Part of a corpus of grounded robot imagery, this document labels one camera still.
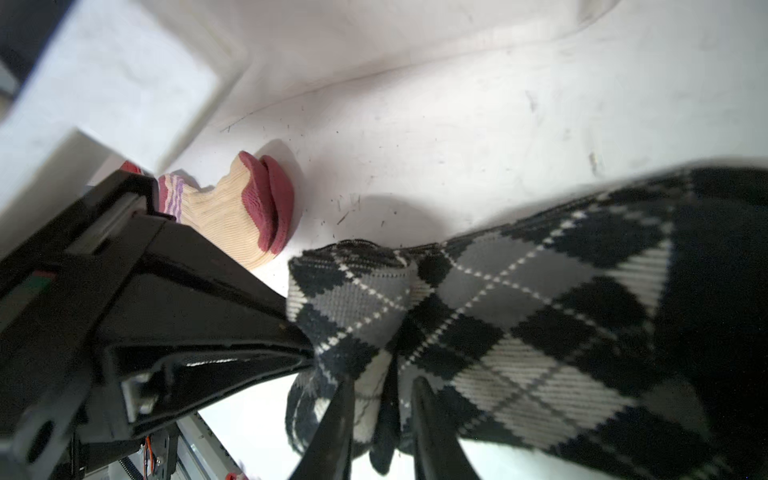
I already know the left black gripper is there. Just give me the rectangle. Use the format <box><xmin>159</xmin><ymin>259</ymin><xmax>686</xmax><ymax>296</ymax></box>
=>
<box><xmin>1</xmin><ymin>171</ymin><xmax>313</xmax><ymax>479</ymax></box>

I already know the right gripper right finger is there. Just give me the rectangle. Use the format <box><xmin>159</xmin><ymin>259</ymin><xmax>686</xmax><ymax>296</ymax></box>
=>
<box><xmin>411</xmin><ymin>377</ymin><xmax>479</xmax><ymax>480</ymax></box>

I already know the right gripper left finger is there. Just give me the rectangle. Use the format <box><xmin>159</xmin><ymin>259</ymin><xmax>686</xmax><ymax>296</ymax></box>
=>
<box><xmin>289</xmin><ymin>378</ymin><xmax>355</xmax><ymax>480</ymax></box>

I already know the black grey argyle sock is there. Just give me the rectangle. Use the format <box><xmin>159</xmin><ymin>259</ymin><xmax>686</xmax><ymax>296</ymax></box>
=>
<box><xmin>285</xmin><ymin>167</ymin><xmax>767</xmax><ymax>479</ymax></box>

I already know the beige maroon striped sock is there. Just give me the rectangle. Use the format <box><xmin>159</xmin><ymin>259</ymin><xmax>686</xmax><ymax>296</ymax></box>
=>
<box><xmin>158</xmin><ymin>151</ymin><xmax>295</xmax><ymax>270</ymax></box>

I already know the red snack chip bag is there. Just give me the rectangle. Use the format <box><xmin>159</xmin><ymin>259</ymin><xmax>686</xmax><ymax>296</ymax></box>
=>
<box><xmin>120</xmin><ymin>161</ymin><xmax>144</xmax><ymax>175</ymax></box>

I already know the white compartment organizer tray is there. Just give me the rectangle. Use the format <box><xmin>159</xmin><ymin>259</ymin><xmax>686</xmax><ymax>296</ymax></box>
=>
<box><xmin>0</xmin><ymin>0</ymin><xmax>619</xmax><ymax>259</ymax></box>

